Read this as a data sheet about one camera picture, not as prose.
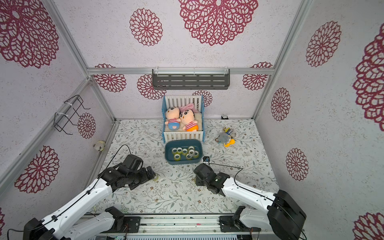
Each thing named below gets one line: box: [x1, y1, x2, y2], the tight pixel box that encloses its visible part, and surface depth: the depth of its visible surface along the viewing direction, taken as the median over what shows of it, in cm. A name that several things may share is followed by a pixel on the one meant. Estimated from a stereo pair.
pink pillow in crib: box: [178, 103, 198, 113], surface depth 115 cm
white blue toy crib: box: [161, 95, 205, 143], surface depth 108 cm
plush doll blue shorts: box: [164, 106, 182, 131], surface depth 108 cm
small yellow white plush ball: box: [93, 140, 106, 152], surface depth 105 cm
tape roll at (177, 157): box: [174, 154, 181, 161], surface depth 99 cm
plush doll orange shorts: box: [179, 108, 199, 132], surface depth 105 cm
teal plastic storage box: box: [164, 139, 204, 165], surface depth 100 cm
